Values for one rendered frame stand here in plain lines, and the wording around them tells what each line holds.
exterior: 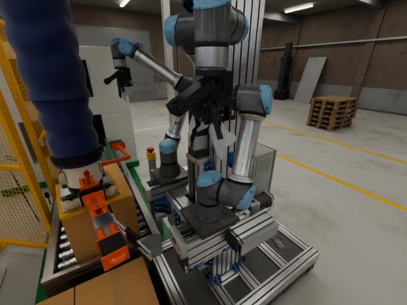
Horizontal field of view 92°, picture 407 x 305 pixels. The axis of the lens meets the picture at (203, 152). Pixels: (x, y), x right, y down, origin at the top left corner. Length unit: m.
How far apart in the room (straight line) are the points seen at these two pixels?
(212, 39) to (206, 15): 0.04
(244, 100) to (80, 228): 1.18
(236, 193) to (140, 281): 0.87
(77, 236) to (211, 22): 1.35
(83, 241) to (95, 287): 0.27
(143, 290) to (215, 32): 1.32
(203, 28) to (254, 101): 0.45
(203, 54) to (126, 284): 1.32
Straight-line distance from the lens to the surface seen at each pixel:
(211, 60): 0.44
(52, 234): 1.91
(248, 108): 0.83
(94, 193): 0.96
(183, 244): 0.97
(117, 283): 1.49
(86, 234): 1.49
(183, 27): 0.59
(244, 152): 0.83
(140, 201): 1.92
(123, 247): 0.69
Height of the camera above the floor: 1.73
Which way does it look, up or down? 24 degrees down
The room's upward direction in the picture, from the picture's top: straight up
